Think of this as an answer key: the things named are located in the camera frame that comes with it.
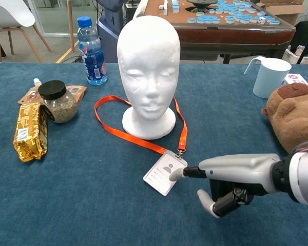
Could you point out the brown capybara plush toy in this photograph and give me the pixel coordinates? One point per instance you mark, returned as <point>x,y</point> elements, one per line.
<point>290,115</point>

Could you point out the blue capped water bottle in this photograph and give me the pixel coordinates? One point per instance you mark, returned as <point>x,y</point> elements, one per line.
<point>92,59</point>

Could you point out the black round table dial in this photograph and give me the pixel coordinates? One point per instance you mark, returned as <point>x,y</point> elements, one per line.
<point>201,3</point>

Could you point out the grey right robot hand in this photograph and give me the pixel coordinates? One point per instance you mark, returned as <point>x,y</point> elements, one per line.
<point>241,166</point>

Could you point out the blue machine housing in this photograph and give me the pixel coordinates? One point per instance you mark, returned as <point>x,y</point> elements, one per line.
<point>110,30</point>

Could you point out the blue mahjong tile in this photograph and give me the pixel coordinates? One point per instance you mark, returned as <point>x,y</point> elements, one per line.
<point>192,20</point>
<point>274,22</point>

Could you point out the white chair with wooden legs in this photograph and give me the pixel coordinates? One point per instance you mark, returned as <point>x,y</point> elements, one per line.
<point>7,12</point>

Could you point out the gold foil snack package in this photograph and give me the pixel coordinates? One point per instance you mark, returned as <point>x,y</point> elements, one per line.
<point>29,133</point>

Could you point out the brown mahjong table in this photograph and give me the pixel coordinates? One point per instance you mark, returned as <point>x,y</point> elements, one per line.
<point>220,36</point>

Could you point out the glass jar with black lid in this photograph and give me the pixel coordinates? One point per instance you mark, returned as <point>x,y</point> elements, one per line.
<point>59,107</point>

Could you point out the white upright mahjong tile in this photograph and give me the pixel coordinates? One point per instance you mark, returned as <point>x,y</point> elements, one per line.
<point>166,9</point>

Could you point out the white printed box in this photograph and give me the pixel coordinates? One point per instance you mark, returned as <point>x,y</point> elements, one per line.
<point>290,56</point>

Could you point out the white toothpaste box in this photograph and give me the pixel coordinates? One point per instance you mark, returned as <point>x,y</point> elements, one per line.
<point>295,78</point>

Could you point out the white dotted mahjong tile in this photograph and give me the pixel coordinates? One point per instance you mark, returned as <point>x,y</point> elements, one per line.
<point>263,21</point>

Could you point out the wooden pole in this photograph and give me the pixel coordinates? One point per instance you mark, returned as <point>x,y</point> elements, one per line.
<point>70,25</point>

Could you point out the cardboard box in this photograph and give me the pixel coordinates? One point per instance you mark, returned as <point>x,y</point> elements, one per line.
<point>285,10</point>

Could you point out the white foam mannequin head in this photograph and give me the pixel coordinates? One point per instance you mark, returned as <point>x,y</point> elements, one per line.
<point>149,64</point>

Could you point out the blue table cloth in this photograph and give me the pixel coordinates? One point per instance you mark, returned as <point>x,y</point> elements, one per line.
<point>92,205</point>

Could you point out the brown spout pouch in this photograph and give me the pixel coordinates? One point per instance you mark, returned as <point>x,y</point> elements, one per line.
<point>77,91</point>

